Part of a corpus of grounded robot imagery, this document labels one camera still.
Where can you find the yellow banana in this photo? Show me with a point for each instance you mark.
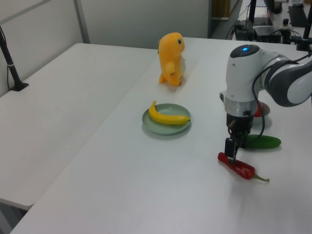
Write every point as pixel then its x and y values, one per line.
pixel 165 119

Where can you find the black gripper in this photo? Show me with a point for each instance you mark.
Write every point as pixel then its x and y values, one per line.
pixel 239 125

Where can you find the red chili pepper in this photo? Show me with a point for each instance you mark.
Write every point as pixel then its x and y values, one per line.
pixel 243 170

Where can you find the black thin stand pole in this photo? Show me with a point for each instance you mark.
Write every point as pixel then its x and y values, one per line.
pixel 252 12

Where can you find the black clamp stand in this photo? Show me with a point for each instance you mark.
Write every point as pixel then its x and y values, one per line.
pixel 304 39

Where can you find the green plastic plate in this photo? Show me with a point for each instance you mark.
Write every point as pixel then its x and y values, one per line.
pixel 168 129

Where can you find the green cucumber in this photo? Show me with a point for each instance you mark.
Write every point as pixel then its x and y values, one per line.
pixel 265 142

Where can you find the black office chair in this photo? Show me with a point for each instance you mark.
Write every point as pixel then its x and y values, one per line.
pixel 299 14

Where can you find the red apple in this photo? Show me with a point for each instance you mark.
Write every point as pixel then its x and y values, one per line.
pixel 258 112

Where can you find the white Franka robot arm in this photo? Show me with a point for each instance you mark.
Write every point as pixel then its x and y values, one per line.
pixel 243 73

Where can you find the black electronics box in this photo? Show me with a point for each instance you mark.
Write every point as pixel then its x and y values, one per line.
pixel 265 33

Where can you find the black camera stand pole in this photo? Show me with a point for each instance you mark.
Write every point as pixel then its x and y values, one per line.
pixel 11 65

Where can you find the orange plush toy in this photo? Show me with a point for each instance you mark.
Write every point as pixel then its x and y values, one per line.
pixel 170 56

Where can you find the red tomato in bowl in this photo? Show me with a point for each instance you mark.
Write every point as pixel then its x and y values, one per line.
pixel 264 117

